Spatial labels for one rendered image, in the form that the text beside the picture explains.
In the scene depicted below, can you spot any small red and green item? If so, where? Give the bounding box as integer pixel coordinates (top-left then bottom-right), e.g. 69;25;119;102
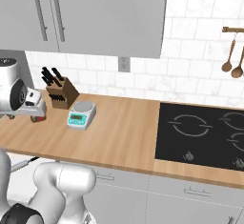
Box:
30;114;47;124

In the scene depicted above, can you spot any grey open drawer handle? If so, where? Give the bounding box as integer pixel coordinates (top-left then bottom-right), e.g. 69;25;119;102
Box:
10;156;40;173

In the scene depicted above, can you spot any grey cupboard door handle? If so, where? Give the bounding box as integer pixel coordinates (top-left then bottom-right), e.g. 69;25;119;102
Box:
30;0;49;42
51;0;67;43

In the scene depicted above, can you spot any white and teal kitchen scale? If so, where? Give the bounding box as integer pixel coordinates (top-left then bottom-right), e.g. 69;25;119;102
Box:
66;100;97;132

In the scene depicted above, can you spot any wooden hanging spoon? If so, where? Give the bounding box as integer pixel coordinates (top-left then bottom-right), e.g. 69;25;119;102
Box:
220;32;237;73
230;45;244;79

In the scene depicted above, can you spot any grey hob knob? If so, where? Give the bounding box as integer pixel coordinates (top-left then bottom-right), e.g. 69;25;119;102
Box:
234;157;244;169
184;151;195;162

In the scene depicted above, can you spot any open white drawer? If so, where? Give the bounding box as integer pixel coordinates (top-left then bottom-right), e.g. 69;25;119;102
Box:
5;152;59;204

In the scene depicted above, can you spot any wide grey drawer front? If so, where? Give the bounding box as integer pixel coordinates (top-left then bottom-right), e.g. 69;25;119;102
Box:
147;173;244;211

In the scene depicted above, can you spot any grey base cupboard door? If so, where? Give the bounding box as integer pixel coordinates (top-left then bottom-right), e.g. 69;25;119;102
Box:
83;183;150;224
144;194;244;224

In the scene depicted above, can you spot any wooden knife block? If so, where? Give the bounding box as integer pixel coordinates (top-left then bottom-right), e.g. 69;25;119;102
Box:
45;76;80;111

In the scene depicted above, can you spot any black hob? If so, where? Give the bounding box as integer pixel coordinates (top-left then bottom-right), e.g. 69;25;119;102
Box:
153;102;244;173

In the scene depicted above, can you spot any wide grey cupboard door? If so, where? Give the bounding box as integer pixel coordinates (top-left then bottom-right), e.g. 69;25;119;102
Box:
46;0;170;60

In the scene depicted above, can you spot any wooden wall rail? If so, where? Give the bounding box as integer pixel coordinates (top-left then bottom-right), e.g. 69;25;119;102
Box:
221;26;244;34

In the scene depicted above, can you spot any black knife handle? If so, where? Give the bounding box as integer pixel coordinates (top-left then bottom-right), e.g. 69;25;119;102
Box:
41;66;55;83
51;67;66;83
40;74;53;88

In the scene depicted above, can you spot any grey wall socket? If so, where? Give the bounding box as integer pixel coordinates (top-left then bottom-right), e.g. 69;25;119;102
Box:
118;56;132;73

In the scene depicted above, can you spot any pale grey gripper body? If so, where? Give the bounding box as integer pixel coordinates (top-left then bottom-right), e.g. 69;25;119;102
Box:
0;97;48;118

